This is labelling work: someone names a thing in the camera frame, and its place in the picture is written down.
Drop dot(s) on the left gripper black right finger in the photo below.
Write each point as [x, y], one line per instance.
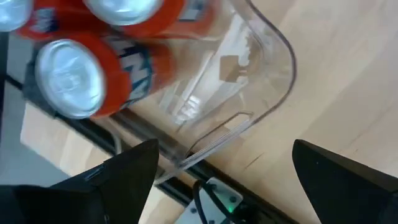
[348, 193]

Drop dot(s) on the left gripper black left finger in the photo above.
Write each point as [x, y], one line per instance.
[93, 199]

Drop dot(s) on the red soda can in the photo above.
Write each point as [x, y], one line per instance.
[12, 12]
[70, 77]
[122, 9]

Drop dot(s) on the silver metal mounting plate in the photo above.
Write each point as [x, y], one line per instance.
[224, 191]

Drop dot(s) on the clear plastic bin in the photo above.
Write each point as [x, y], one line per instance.
[248, 93]

